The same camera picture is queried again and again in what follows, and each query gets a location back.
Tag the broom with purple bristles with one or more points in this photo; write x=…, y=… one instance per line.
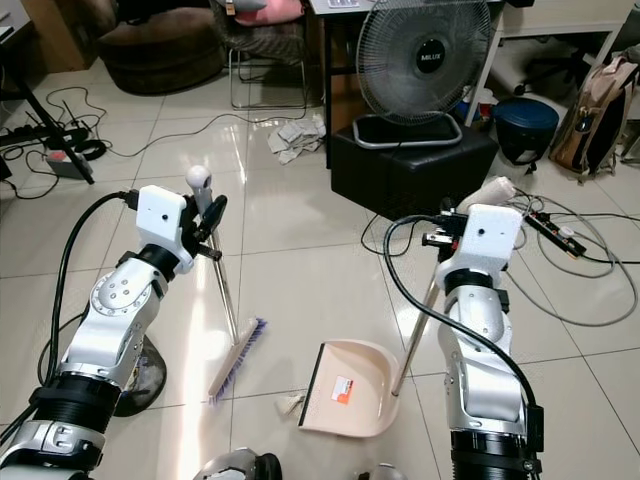
x=238, y=360

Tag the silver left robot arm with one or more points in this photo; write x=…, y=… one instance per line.
x=105, y=335

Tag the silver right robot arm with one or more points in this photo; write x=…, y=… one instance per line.
x=485, y=370

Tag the grey electric floor fan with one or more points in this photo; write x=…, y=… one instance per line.
x=418, y=60

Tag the black cube ottoman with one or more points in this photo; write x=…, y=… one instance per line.
x=410, y=175

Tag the black power strip with plugs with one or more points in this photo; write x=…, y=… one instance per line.
x=555, y=232

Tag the crumpled white paper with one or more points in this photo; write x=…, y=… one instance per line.
x=296, y=138

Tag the dark blue round bin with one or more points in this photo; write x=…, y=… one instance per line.
x=525, y=128

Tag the brown round pouf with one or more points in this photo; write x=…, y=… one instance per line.
x=160, y=55

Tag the small paper scrap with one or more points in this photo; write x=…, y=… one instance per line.
x=292, y=404

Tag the long black power strip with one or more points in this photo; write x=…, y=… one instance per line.
x=25, y=133

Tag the tan backpack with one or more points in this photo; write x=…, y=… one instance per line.
x=592, y=120

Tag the black table leg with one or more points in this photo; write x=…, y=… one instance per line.
x=50, y=125

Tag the pink cushion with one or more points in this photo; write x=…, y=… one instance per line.
x=272, y=10

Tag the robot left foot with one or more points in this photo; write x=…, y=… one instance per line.
x=238, y=466

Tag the wooden cabinet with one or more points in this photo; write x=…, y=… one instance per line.
x=60, y=32

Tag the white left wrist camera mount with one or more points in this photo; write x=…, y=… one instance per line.
x=160, y=222

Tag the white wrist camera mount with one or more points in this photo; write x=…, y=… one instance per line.
x=160, y=222
x=490, y=240

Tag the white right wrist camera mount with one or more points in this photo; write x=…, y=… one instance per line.
x=490, y=240

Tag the metal frame chair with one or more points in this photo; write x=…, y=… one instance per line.
x=265, y=45

